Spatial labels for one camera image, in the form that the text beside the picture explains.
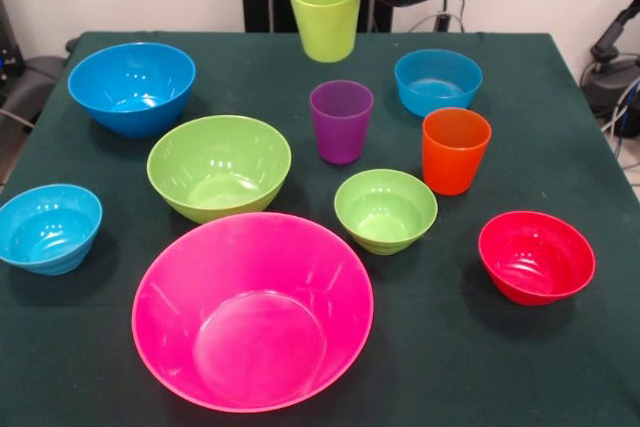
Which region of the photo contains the lime green cup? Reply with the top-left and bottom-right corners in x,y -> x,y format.
287,0 -> 362,63

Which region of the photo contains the medium blue bowl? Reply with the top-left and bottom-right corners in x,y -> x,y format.
393,48 -> 484,119

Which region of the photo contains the purple cup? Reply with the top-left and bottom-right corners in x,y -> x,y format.
309,80 -> 375,166

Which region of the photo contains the orange cup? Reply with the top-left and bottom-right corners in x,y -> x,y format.
421,107 -> 493,197

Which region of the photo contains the large green bowl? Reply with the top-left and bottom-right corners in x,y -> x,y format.
146,114 -> 293,225

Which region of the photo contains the small green bowl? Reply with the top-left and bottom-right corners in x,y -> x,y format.
333,168 -> 439,256

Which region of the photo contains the large blue bowl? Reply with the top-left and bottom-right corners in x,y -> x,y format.
67,42 -> 197,139

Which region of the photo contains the black wheel base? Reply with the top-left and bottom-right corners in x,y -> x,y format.
0,37 -> 81,148
583,47 -> 640,138

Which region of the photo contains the small red-pink bowl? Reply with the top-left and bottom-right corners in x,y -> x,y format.
477,210 -> 597,307

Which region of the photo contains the large pink bowl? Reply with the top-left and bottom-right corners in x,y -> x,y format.
131,211 -> 376,414

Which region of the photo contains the small light blue bowl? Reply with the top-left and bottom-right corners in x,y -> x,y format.
0,183 -> 104,277

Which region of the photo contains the dark green table cloth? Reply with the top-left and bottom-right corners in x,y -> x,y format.
0,31 -> 640,427

